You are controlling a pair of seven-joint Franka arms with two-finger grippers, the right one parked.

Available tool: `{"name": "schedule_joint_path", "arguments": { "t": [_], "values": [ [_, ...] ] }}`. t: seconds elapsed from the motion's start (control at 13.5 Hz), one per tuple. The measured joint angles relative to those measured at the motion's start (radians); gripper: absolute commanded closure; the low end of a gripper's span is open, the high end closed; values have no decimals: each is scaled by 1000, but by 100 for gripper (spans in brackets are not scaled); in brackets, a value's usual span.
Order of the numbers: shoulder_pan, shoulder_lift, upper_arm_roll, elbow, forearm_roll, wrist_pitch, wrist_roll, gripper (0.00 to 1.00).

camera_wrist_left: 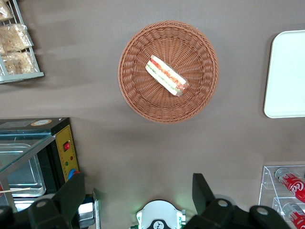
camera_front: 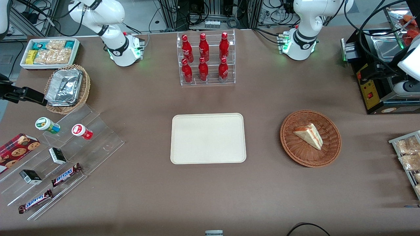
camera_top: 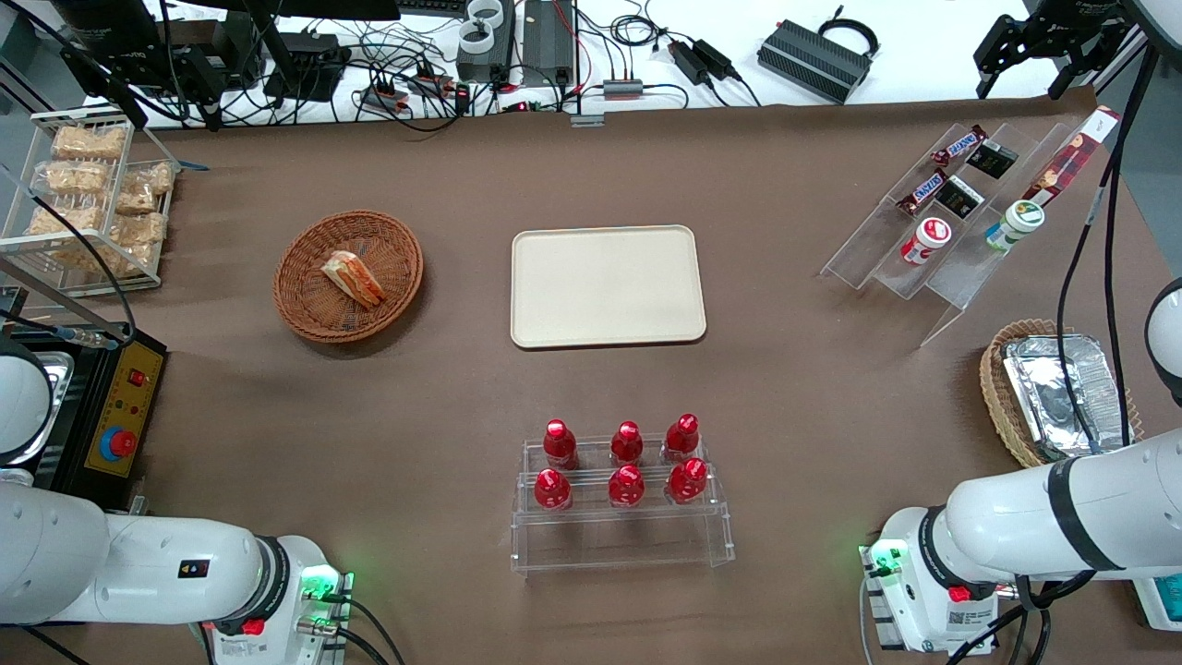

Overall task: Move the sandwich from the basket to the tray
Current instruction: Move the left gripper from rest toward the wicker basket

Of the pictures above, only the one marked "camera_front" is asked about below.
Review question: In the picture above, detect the clear acrylic stepped shelf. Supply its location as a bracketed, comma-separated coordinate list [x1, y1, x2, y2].
[0, 103, 125, 221]

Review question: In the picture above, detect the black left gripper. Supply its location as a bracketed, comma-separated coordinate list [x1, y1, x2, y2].
[374, 62, 407, 82]

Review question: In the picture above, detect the red cola bottle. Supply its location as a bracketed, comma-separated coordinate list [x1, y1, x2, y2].
[218, 57, 229, 81]
[181, 58, 193, 84]
[199, 33, 210, 62]
[198, 57, 209, 82]
[219, 32, 230, 60]
[181, 34, 194, 63]

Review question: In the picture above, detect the red lid cup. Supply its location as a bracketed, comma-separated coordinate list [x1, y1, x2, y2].
[72, 124, 94, 141]

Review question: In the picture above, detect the snickers bar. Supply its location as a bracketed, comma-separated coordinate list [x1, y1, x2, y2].
[51, 163, 83, 187]
[18, 189, 54, 214]

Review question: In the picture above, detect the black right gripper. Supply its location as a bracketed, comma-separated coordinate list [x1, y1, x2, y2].
[0, 74, 48, 107]

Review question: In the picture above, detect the brown wicker basket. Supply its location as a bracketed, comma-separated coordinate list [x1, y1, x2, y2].
[280, 109, 342, 168]

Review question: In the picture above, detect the clear acrylic bottle rack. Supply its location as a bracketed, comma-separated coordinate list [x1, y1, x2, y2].
[177, 29, 236, 87]

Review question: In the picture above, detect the light wicker basket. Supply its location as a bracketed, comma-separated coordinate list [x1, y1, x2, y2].
[44, 64, 91, 115]

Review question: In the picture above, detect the clear case with red items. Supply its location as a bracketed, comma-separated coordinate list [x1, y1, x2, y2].
[383, 5, 420, 47]

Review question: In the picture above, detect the small clear cracker bag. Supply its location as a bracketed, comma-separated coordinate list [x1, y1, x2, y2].
[46, 40, 66, 50]

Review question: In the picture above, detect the small black box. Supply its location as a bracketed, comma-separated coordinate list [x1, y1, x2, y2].
[19, 169, 43, 185]
[49, 147, 67, 165]

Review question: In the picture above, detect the triangle sandwich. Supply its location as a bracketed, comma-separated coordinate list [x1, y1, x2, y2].
[293, 123, 324, 151]

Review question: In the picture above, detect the green lid cup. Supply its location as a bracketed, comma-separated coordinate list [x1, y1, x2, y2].
[35, 117, 61, 135]

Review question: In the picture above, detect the large clear cracker bag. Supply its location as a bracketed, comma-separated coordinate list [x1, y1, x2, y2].
[33, 48, 72, 65]

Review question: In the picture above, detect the black machine with yellow label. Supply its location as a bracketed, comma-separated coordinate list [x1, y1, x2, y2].
[341, 28, 420, 115]

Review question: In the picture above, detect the white plastic snack bin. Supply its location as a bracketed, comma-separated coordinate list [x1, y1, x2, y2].
[20, 38, 81, 71]

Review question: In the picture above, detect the stack of foil trays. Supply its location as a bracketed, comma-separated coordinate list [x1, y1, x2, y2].
[45, 68, 83, 107]

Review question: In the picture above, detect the metal pan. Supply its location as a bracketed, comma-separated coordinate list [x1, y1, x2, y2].
[370, 32, 405, 63]

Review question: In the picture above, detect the tray of packaged snacks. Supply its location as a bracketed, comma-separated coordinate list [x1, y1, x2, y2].
[388, 130, 420, 201]

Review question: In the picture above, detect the red cookie box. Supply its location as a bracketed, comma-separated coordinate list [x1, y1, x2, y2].
[0, 133, 41, 174]

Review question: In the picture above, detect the cream plastic tray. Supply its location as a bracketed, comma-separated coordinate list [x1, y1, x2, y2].
[170, 113, 247, 165]

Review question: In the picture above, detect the black cable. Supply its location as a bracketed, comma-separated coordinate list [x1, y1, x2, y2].
[286, 223, 332, 236]

